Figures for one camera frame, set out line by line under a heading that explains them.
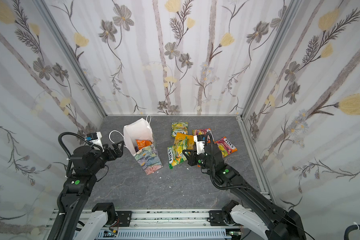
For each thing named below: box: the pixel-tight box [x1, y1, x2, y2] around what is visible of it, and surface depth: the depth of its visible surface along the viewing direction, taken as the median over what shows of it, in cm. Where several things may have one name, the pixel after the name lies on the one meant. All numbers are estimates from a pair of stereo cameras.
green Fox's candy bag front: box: [167, 140, 188, 170], surface depth 78 cm
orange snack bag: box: [136, 139, 153, 151], surface depth 92 cm
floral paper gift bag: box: [123, 117, 164, 175], surface depth 84 cm
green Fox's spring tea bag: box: [171, 122, 189, 138], surface depth 112 cm
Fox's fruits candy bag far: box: [192, 128, 207, 136], surface depth 109 cm
